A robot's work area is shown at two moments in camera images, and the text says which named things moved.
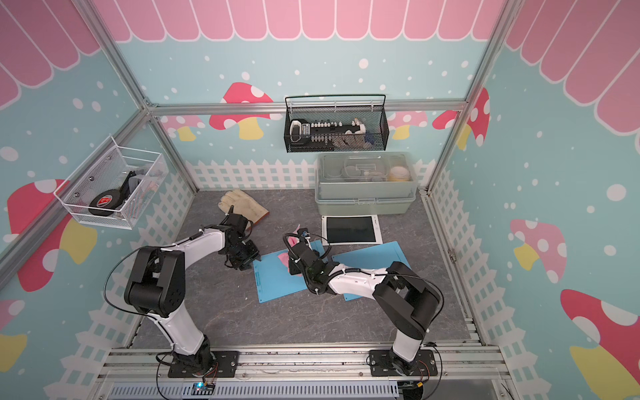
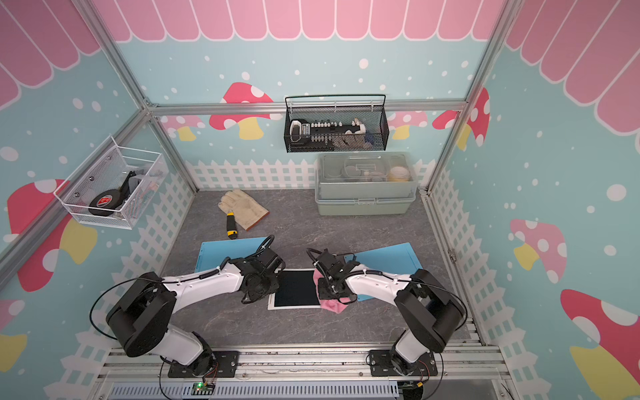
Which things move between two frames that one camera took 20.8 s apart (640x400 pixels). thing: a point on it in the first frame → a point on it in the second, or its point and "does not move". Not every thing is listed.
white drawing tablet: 351,230 → 297,290
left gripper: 244,264 → 274,287
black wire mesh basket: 335,128 does not move
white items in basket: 329,135 does not move
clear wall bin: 114,187 does not move
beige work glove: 243,206 does not move
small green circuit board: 201,388 does not move
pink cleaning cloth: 292,242 → 333,305
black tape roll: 108,199 does not move
